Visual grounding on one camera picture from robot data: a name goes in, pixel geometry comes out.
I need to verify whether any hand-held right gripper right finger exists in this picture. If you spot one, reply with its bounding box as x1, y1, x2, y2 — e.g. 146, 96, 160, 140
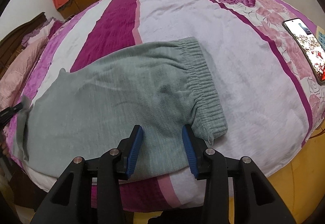
181, 124, 296, 224

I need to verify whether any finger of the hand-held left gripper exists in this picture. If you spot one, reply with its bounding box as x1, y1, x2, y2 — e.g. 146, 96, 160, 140
0, 103, 24, 128

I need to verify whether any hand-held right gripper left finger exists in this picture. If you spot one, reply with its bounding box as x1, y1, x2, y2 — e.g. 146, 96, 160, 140
30, 124, 145, 224

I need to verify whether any pink pillow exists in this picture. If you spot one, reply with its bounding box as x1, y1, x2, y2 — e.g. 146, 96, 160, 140
0, 36, 49, 113

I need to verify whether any dark wooden headboard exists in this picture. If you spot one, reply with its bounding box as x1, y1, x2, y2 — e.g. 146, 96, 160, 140
0, 12, 47, 69

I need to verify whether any purple ruffled pillow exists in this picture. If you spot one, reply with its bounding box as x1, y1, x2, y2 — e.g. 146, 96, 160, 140
22, 17, 64, 45

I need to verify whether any purple white striped blanket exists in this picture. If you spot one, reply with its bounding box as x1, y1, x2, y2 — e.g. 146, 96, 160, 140
5, 0, 323, 210

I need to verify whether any smartphone with lit screen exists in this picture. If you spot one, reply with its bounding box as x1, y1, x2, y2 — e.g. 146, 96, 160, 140
282, 19, 325, 85

